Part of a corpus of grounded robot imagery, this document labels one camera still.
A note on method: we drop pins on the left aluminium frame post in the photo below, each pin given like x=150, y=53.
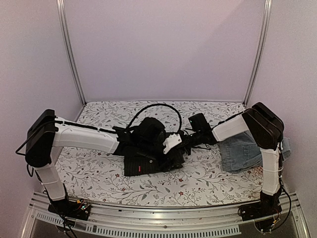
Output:
x=69, y=51

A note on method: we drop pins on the black pinstriped shirt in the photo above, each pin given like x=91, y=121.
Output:
x=138, y=161

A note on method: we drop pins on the floral patterned table mat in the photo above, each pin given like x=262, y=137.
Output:
x=98, y=176

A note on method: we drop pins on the pink perforated laundry basket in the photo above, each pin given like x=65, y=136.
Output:
x=256, y=170

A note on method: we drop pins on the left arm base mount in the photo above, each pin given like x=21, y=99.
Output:
x=71, y=209

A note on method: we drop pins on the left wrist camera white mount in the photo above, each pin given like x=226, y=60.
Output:
x=171, y=141

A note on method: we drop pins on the aluminium frame post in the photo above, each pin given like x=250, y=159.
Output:
x=260, y=49
x=69, y=51

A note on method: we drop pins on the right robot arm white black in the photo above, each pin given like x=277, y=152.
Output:
x=271, y=159

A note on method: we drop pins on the front aluminium rail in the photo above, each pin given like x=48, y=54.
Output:
x=108, y=220

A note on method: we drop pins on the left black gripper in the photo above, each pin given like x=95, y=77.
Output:
x=166, y=163

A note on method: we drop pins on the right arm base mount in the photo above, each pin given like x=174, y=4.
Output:
x=264, y=214

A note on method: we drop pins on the light blue denim jeans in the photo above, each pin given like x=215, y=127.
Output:
x=239, y=153

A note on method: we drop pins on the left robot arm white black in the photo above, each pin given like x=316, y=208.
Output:
x=50, y=131

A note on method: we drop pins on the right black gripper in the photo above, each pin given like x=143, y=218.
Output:
x=188, y=150

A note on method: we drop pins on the light denim jacket with buttons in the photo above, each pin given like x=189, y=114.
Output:
x=286, y=148

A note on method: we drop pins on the right aluminium frame post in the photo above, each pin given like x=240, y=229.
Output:
x=260, y=49

